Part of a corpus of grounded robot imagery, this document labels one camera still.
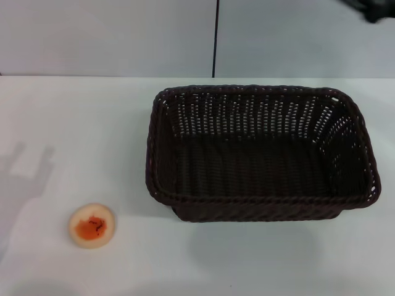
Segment thin black cable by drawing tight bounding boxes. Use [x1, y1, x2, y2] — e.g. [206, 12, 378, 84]
[212, 0, 220, 78]

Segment round cream slice orange centre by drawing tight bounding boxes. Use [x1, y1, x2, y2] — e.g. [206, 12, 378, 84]
[68, 202, 119, 249]

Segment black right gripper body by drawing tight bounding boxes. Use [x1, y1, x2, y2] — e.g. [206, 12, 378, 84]
[338, 0, 395, 23]

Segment black woven plastic basket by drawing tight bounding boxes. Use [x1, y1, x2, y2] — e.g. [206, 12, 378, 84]
[144, 83, 382, 223]

